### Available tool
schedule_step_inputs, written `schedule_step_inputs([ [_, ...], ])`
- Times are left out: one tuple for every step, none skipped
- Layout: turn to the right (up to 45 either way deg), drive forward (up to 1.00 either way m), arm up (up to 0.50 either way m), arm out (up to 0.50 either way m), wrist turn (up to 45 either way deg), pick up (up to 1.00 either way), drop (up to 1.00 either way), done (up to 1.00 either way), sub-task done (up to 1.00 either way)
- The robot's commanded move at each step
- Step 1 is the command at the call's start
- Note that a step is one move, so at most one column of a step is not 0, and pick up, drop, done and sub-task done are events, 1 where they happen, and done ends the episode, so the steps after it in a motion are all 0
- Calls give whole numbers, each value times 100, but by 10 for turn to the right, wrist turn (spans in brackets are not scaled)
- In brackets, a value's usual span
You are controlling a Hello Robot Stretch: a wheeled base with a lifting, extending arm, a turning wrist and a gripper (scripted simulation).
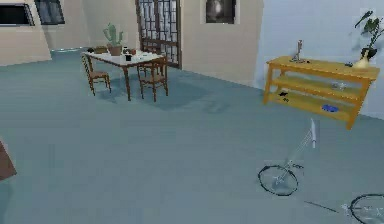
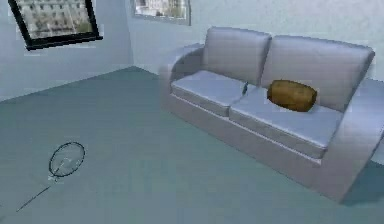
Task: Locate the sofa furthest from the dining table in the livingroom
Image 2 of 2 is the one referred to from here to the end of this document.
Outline grey two-seat sofa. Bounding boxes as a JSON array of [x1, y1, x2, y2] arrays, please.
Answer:
[[159, 26, 384, 204]]

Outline brown oval cushion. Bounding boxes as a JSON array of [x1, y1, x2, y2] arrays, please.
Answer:
[[266, 79, 318, 113]]

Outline grey framed window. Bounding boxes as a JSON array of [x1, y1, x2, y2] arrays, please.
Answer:
[[131, 0, 192, 27]]

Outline black tennis racket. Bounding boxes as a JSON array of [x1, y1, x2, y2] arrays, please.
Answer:
[[15, 141, 86, 213]]

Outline black framed window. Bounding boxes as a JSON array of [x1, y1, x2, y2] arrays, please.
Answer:
[[7, 0, 104, 52]]

